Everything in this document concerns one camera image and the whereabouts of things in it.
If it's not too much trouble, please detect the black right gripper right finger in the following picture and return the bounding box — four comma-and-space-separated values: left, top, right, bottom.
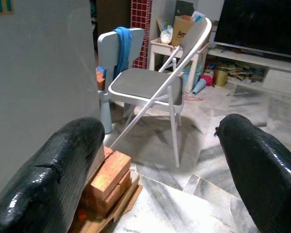
215, 113, 291, 233

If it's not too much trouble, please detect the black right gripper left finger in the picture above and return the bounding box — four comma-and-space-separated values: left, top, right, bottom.
0, 116, 106, 233

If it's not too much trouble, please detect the grey fridge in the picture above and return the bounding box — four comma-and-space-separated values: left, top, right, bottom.
0, 0, 101, 202

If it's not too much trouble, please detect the orange brick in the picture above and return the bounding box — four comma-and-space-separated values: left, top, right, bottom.
97, 169, 133, 216
103, 145, 113, 159
89, 150, 132, 195
96, 72, 107, 91

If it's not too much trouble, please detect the white TV console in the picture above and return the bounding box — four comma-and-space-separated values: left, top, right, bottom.
207, 47, 291, 100

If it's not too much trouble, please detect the colourful book pile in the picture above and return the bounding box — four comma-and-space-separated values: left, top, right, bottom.
206, 59, 267, 84

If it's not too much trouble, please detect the gold tin can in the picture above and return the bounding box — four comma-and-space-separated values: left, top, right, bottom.
213, 67, 229, 87

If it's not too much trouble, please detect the light blue cone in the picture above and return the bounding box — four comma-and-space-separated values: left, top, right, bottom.
192, 77, 206, 96

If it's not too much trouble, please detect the pink ball toy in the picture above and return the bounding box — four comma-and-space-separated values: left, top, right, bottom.
201, 75, 213, 87

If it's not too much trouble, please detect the light blue plastic bin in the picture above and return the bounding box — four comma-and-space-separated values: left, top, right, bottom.
181, 64, 202, 93

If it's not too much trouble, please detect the grey folding chair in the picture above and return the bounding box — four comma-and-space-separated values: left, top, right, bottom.
108, 17, 212, 168

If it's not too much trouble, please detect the light blue solid-back child chair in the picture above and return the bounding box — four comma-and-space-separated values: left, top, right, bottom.
97, 27, 146, 134

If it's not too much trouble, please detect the blue cloth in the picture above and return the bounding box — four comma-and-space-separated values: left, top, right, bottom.
113, 26, 133, 80

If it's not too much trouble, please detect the black television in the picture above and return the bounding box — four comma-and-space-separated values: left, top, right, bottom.
213, 0, 291, 59

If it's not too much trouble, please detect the brown cardboard box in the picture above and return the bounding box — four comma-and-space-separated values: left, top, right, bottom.
171, 15, 197, 47

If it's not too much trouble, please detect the white side table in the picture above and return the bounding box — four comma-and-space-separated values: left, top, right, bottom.
149, 37, 209, 93

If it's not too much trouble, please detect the white plastic bag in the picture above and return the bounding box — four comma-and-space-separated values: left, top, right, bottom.
160, 25, 173, 44

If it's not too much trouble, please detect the teal letter sticker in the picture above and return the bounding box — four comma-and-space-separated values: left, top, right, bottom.
0, 0, 15, 16

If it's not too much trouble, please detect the framed picture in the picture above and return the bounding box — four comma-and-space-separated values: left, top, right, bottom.
157, 18, 170, 32

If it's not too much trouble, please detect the red tiled pillar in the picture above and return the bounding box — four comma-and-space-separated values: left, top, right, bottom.
130, 0, 153, 69

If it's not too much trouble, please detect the pink cord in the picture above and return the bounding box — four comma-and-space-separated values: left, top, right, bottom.
183, 93, 204, 101

